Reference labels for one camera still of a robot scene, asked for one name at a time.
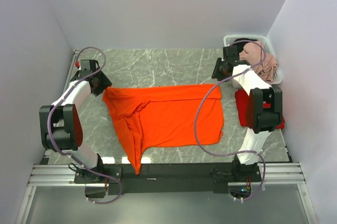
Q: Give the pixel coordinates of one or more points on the folded red t shirt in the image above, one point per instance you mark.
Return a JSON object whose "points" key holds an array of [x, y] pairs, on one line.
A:
{"points": [[241, 98]]}

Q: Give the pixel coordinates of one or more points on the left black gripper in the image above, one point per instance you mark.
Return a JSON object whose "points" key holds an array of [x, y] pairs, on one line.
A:
{"points": [[105, 82]]}

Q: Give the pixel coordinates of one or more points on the aluminium frame rail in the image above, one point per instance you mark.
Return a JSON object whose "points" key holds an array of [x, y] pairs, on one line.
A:
{"points": [[43, 176]]}

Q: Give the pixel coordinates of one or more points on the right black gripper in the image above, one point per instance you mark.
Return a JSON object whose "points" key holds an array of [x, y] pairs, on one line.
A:
{"points": [[215, 74]]}

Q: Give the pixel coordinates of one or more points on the black base beam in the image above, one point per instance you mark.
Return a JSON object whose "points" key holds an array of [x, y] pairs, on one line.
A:
{"points": [[180, 177]]}

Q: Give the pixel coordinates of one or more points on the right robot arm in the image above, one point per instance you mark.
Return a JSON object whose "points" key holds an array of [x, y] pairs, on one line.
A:
{"points": [[263, 113]]}

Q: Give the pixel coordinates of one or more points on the orange t shirt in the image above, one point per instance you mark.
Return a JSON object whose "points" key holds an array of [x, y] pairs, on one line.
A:
{"points": [[164, 117]]}

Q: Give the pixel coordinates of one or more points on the white plastic laundry basket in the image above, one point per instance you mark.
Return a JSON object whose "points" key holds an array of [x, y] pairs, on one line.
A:
{"points": [[229, 39]]}

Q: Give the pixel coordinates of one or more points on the black garment in basket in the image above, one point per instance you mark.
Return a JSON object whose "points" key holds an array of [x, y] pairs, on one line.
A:
{"points": [[241, 42]]}

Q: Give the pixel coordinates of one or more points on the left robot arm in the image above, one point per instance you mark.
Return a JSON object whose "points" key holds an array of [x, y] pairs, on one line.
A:
{"points": [[60, 125]]}

